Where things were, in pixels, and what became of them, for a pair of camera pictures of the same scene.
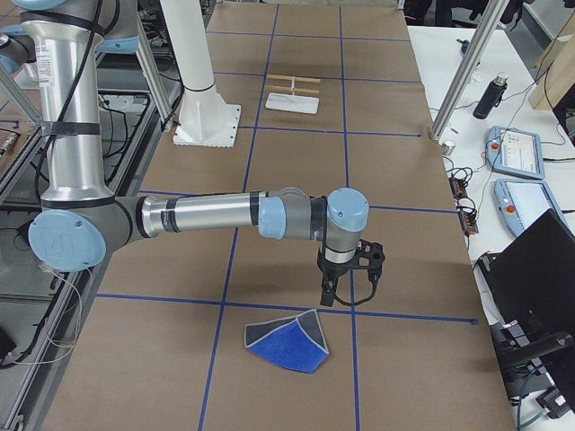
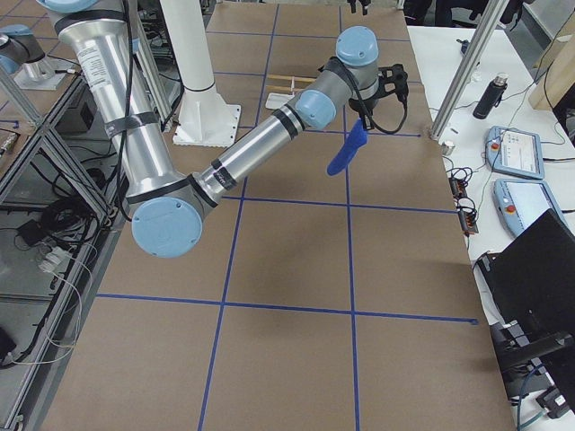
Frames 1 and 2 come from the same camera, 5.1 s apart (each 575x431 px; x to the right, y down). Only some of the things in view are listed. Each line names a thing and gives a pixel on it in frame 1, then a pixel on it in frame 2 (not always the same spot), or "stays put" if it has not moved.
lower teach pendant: x=521 y=202 stays put
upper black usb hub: x=458 y=188 stays put
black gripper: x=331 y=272 to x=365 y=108
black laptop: x=533 y=280 stays put
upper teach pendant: x=515 y=153 stays put
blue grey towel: x=295 y=343 to x=358 y=137
